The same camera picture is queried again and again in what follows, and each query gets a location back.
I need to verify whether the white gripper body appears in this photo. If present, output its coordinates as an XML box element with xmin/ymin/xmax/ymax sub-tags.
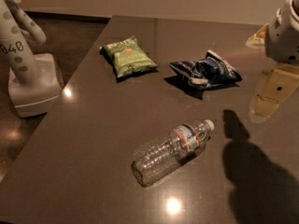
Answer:
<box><xmin>265</xmin><ymin>0</ymin><xmax>299</xmax><ymax>63</ymax></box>

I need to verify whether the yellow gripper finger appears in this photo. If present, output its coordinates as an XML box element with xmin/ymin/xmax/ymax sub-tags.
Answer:
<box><xmin>246</xmin><ymin>23</ymin><xmax>269</xmax><ymax>49</ymax></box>
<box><xmin>249</xmin><ymin>63</ymin><xmax>299</xmax><ymax>123</ymax></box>

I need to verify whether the green jalapeno chip bag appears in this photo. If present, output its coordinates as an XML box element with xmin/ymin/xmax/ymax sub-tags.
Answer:
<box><xmin>100</xmin><ymin>36</ymin><xmax>158</xmax><ymax>78</ymax></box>

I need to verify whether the blue crumpled chip bag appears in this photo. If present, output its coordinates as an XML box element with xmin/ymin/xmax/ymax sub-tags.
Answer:
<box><xmin>169</xmin><ymin>49</ymin><xmax>242</xmax><ymax>90</ymax></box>

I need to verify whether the clear plastic water bottle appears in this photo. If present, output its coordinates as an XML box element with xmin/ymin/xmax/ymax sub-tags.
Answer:
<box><xmin>131</xmin><ymin>119</ymin><xmax>215</xmax><ymax>187</ymax></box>

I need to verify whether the white robot with dots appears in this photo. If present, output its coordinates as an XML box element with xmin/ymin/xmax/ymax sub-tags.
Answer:
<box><xmin>0</xmin><ymin>0</ymin><xmax>64</xmax><ymax>118</ymax></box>

